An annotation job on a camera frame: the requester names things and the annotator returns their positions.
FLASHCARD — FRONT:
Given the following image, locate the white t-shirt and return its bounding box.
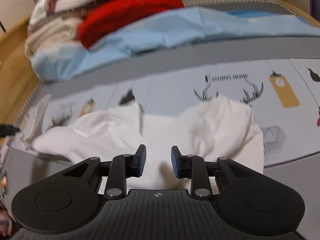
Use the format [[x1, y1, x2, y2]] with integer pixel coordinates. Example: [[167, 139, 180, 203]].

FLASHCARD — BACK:
[[21, 96, 264, 190]]

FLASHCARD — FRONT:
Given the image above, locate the grey mattress cover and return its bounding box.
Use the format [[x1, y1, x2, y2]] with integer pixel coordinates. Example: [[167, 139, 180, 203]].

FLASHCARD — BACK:
[[0, 2, 320, 240]]

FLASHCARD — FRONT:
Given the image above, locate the printed light grey bed sheet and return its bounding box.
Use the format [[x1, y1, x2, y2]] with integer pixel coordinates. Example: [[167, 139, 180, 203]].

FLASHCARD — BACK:
[[21, 59, 319, 166]]

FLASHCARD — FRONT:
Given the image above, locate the cream folded towel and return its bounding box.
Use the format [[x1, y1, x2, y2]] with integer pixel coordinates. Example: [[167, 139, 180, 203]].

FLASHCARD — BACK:
[[24, 17, 83, 61]]

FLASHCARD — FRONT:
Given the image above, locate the light blue blanket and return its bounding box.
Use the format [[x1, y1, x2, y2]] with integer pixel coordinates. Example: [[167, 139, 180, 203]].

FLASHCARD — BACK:
[[31, 7, 319, 82]]

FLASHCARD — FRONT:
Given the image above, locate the red knitted garment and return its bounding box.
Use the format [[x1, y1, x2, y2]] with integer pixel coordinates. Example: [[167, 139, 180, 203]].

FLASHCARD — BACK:
[[78, 0, 184, 49]]

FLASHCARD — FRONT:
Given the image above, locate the purple box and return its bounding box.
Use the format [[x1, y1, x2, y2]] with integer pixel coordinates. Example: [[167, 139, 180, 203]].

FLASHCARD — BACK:
[[310, 0, 320, 16]]

